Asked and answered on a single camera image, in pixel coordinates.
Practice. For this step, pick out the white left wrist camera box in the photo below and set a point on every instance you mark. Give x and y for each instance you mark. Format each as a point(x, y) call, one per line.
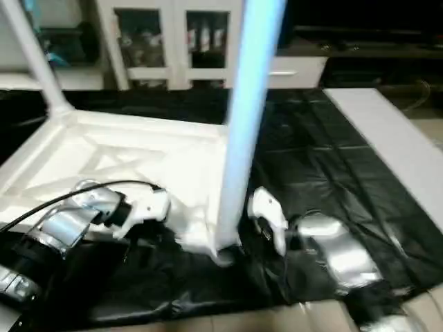
point(149, 206)

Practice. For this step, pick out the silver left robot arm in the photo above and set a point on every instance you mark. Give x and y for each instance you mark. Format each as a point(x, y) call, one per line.
point(62, 221)

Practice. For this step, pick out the black mat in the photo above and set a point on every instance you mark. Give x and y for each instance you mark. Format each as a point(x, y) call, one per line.
point(311, 159)

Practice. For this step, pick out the white drawer unit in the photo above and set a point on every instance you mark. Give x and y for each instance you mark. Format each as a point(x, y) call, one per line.
point(297, 69)

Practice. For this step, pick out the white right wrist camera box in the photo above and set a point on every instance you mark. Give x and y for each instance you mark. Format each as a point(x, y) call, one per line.
point(270, 211)

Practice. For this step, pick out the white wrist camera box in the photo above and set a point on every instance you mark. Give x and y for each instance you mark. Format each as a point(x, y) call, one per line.
point(149, 206)
point(270, 211)

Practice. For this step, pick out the white plastic table top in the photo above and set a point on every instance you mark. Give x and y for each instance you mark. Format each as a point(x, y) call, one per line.
point(138, 152)

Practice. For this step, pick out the dark low tv stand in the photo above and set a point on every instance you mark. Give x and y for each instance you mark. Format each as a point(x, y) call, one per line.
point(374, 55)

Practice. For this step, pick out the clear plastic storage box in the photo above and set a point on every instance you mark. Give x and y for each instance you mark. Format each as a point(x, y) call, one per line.
point(69, 45)

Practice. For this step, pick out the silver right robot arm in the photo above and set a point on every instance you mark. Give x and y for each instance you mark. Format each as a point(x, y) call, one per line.
point(339, 249)

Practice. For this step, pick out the white glass door cabinet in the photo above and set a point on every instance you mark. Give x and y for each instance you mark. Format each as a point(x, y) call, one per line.
point(173, 48)

